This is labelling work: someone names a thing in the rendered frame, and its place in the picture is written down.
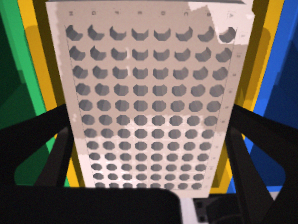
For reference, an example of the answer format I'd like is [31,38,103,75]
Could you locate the green open-top bin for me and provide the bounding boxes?
[0,0,55,185]

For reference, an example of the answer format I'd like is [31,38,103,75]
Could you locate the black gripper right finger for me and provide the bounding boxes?
[225,104,298,224]

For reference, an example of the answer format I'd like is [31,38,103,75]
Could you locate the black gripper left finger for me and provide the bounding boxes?
[0,103,74,186]

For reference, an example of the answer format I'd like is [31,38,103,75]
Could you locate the blue general waste bin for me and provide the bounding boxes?
[244,0,298,192]

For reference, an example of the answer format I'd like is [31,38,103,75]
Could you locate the yellow open bin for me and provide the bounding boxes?
[17,0,284,193]

